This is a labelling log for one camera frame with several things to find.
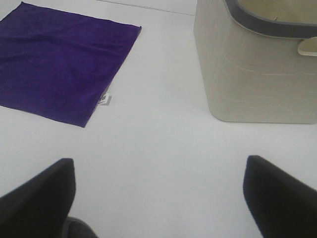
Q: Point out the purple towel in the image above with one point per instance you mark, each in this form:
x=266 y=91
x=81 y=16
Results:
x=58 y=64

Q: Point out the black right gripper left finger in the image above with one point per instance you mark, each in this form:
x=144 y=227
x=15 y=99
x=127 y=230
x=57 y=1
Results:
x=39 y=208

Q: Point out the beige storage basket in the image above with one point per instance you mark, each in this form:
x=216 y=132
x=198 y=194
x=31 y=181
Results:
x=258 y=59

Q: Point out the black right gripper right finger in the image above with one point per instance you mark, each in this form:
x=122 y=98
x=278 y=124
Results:
x=281 y=205

